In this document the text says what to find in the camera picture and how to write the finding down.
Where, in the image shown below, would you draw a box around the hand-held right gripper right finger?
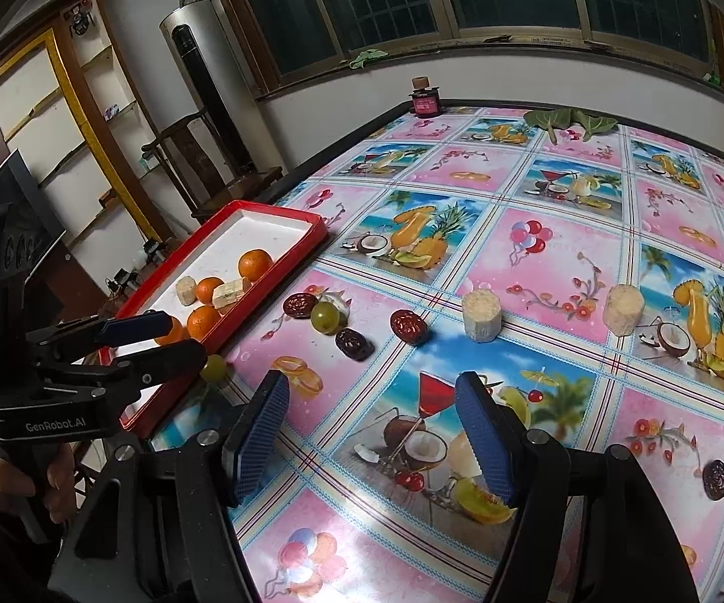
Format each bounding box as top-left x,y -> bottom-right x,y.
454,370 -> 702,603

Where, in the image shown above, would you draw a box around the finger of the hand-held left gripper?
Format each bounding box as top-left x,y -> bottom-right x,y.
26,311 -> 174,359
38,339 -> 207,393

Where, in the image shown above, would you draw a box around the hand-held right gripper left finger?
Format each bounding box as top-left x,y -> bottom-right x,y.
54,369 -> 292,603

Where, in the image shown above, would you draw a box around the orange tangerine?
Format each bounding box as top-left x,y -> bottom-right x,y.
238,249 -> 274,281
153,316 -> 186,346
186,305 -> 221,341
195,276 -> 226,306

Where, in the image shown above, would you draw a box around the green grape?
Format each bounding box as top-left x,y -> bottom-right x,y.
200,353 -> 230,384
310,301 -> 339,334

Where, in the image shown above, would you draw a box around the dark purple date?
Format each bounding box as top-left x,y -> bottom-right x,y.
335,328 -> 374,362
701,460 -> 724,501

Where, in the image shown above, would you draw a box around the red rimmed white tray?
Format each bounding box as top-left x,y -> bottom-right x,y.
107,199 -> 329,439

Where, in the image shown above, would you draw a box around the black television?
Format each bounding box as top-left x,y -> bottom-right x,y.
0,149 -> 67,283

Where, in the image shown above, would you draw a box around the wooden armchair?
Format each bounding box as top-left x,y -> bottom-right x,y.
142,107 -> 284,224

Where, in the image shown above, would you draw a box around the printed pink tablecloth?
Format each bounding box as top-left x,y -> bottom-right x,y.
148,104 -> 724,603

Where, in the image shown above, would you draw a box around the silver tower air conditioner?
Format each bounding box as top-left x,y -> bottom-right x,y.
159,0 -> 259,183

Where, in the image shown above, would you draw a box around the black rimmed table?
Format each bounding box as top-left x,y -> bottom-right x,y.
142,97 -> 724,603

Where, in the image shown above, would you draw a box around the green leaves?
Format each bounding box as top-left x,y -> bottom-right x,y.
523,107 -> 619,142

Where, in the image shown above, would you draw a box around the small dark red jar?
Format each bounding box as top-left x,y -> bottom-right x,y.
408,75 -> 441,119

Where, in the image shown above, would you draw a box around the gold framed wall shelf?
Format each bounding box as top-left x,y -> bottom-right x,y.
0,0 -> 177,246

